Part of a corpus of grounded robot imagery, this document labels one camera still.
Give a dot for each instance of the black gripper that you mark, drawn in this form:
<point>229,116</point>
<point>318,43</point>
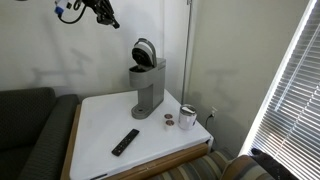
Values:
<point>100,6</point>

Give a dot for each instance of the grey pod coffee maker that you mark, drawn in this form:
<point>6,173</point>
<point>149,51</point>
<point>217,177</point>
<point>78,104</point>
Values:
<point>148,86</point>

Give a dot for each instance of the white coffee pod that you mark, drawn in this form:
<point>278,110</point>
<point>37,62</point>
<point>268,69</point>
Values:
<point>168,116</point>
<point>169,124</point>

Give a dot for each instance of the thin metal pole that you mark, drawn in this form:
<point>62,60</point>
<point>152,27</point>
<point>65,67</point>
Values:
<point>186,50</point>

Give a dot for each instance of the white plastic board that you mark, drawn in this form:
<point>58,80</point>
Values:
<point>106,126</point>

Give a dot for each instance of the black remote control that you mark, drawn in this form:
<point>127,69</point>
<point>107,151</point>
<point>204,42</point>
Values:
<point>125,142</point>

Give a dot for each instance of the white travel mug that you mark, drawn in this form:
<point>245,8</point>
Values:
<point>186,118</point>

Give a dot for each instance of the dark grey sofa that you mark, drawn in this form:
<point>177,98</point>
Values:
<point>30,133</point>

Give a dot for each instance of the wooden table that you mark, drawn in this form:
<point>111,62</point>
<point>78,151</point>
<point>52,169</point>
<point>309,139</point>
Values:
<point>173,160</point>

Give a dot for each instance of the striped fabric sofa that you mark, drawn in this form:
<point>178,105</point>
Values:
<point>193,168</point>

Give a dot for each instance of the striped sofa cushion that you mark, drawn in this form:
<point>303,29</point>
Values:
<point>240,170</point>

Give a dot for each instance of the white window blinds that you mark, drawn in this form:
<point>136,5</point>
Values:
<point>293,100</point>

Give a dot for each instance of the white wall outlet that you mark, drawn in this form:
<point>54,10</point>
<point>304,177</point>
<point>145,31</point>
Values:
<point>214,110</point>

